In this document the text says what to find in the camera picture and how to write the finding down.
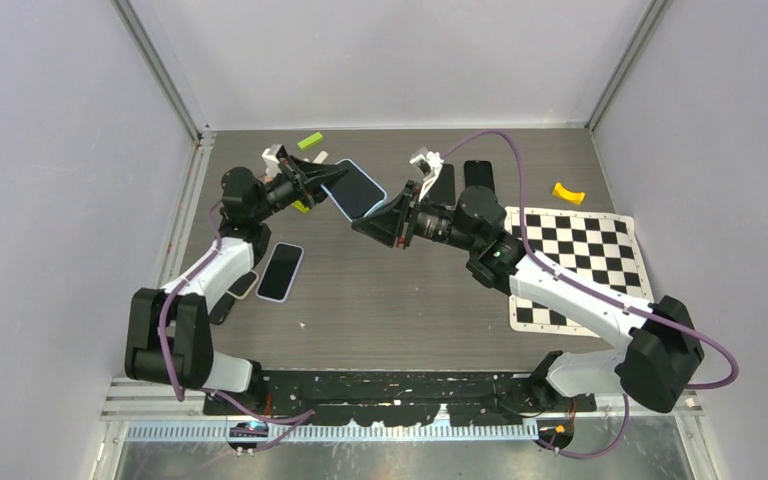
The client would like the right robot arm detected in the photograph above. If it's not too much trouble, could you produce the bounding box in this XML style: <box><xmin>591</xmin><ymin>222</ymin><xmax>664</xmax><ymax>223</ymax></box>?
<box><xmin>351</xmin><ymin>181</ymin><xmax>704</xmax><ymax>413</ymax></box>

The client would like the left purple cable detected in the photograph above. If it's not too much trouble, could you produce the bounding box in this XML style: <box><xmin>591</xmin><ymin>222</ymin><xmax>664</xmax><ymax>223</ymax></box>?
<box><xmin>157</xmin><ymin>195</ymin><xmax>226</xmax><ymax>404</ymax></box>

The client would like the black phone near left edge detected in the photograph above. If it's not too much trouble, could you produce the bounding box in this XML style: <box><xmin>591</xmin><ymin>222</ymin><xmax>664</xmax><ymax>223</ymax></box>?
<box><xmin>209</xmin><ymin>293</ymin><xmax>236</xmax><ymax>325</ymax></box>

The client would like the purple phone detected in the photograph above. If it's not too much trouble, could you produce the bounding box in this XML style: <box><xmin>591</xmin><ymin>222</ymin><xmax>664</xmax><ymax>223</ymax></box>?
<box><xmin>426</xmin><ymin>164</ymin><xmax>456</xmax><ymax>207</ymax></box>

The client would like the light green flat brick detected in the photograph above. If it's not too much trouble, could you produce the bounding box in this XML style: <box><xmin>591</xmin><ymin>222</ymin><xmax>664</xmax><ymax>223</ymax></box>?
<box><xmin>292</xmin><ymin>201</ymin><xmax>310</xmax><ymax>214</ymax></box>

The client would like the checkerboard mat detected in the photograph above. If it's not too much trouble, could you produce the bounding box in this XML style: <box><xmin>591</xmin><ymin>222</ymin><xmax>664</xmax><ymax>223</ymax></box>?
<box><xmin>508</xmin><ymin>208</ymin><xmax>654</xmax><ymax>337</ymax></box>

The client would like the green lego brick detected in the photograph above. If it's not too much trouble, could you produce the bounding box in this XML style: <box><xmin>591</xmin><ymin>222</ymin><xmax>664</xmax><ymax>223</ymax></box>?
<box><xmin>296</xmin><ymin>132</ymin><xmax>324</xmax><ymax>151</ymax></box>

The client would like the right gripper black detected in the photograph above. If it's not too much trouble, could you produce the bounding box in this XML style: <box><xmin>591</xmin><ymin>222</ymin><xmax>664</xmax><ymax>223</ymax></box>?
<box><xmin>353</xmin><ymin>182</ymin><xmax>480</xmax><ymax>254</ymax></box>

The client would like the yellow curved block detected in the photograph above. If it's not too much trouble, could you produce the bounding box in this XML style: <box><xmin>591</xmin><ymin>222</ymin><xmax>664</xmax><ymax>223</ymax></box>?
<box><xmin>552</xmin><ymin>182</ymin><xmax>586</xmax><ymax>206</ymax></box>

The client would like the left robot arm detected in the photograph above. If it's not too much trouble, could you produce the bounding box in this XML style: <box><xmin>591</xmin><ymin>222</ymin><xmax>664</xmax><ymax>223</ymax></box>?
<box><xmin>124</xmin><ymin>152</ymin><xmax>348</xmax><ymax>414</ymax></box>

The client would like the purple cable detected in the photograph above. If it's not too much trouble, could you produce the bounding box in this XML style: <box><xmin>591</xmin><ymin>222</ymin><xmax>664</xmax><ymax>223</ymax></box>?
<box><xmin>440</xmin><ymin>130</ymin><xmax>740</xmax><ymax>392</ymax></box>
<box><xmin>157</xmin><ymin>195</ymin><xmax>226</xmax><ymax>404</ymax></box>

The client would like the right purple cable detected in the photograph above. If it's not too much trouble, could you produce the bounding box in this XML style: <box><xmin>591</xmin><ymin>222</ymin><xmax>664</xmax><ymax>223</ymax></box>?
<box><xmin>440</xmin><ymin>130</ymin><xmax>740</xmax><ymax>392</ymax></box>

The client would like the phone in beige case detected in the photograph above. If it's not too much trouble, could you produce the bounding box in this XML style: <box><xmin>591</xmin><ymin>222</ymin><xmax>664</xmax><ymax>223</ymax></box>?
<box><xmin>227</xmin><ymin>271</ymin><xmax>259</xmax><ymax>300</ymax></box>

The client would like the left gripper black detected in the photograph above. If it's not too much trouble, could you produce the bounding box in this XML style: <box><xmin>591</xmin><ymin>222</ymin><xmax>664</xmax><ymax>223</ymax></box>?
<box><xmin>254</xmin><ymin>157</ymin><xmax>351</xmax><ymax>223</ymax></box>

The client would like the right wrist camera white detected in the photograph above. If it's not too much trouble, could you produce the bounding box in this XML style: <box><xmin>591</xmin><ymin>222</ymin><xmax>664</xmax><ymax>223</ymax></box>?
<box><xmin>409</xmin><ymin>147</ymin><xmax>444</xmax><ymax>200</ymax></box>

